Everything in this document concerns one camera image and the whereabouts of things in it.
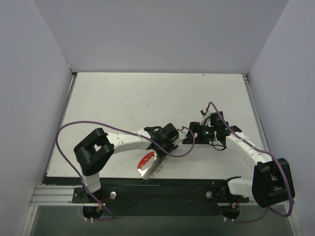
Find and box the red handled metal keyring holder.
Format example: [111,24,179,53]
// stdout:
[137,151,167,180]

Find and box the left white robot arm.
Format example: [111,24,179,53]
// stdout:
[74,123,186,203]

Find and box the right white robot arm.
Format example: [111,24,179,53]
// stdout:
[183,112,295,207]

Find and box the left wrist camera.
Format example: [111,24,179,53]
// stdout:
[175,130,187,145]

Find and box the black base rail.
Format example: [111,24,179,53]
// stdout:
[43,177,249,220]

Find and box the aluminium frame rail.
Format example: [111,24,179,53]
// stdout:
[241,73,270,151]
[30,185,74,206]

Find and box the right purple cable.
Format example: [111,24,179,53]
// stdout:
[206,101,295,223]

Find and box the left aluminium frame rail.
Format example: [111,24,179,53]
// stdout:
[30,185,74,206]

